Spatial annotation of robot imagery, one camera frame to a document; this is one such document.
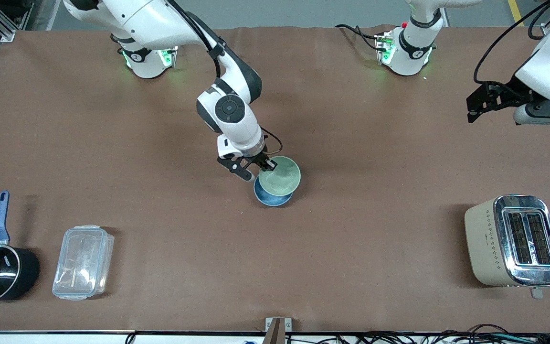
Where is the green bowl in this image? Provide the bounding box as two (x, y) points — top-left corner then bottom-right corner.
(258, 156), (301, 196)

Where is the blue bowl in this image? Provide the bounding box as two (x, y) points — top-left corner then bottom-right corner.
(254, 174), (295, 207)

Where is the cream and chrome toaster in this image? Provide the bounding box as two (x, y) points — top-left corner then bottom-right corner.
(464, 194), (550, 300)

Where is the clear plastic food container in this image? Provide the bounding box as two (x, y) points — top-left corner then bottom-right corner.
(52, 225), (115, 301)

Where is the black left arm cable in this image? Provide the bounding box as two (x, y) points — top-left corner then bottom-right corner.
(474, 0), (550, 86)

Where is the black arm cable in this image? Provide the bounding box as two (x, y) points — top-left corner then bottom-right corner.
(474, 0), (550, 86)
(165, 0), (225, 79)

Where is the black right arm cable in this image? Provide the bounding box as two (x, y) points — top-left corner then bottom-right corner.
(165, 0), (225, 79)

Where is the metal table clamp bracket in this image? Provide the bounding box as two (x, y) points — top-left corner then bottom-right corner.
(265, 317), (293, 344)

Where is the black cable bundle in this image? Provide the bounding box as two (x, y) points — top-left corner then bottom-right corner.
(304, 324), (550, 344)

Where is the black saucepan with blue handle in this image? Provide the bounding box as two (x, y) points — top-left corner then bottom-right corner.
(0, 191), (41, 305)

